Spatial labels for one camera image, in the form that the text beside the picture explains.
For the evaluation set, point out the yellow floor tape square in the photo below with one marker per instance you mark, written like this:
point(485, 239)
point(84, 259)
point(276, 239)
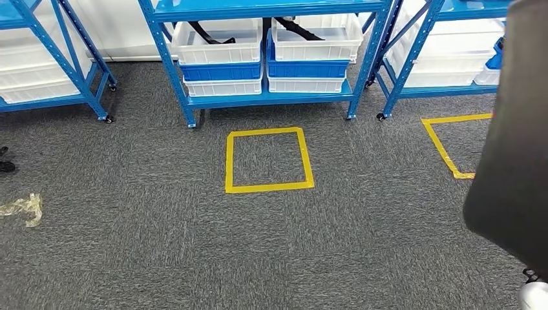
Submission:
point(269, 187)

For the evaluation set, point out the small white bin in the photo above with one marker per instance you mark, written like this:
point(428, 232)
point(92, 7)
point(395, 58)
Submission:
point(488, 77)

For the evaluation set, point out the small blue bin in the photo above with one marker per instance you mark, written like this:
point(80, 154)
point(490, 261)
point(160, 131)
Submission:
point(495, 60)

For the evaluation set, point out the black curved part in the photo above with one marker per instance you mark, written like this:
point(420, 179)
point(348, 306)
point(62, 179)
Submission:
point(205, 36)
point(299, 29)

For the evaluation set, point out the white plastic crate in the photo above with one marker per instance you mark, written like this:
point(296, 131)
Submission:
point(222, 87)
point(218, 53)
point(449, 60)
point(317, 49)
point(304, 84)
point(25, 55)
point(462, 25)
point(43, 92)
point(436, 79)

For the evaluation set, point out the white car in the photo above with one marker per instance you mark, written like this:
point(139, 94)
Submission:
point(120, 34)

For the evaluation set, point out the clear plastic wrap scrap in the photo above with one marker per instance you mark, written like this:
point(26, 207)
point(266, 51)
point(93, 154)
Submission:
point(30, 209)

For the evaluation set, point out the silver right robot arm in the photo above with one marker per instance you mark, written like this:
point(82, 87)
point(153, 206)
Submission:
point(535, 297)

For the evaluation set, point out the blue metal shelf rack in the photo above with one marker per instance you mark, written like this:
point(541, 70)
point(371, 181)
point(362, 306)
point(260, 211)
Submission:
point(51, 102)
point(265, 99)
point(428, 91)

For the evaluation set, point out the black plastic plate bracket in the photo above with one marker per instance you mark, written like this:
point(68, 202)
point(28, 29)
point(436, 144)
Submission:
point(513, 149)

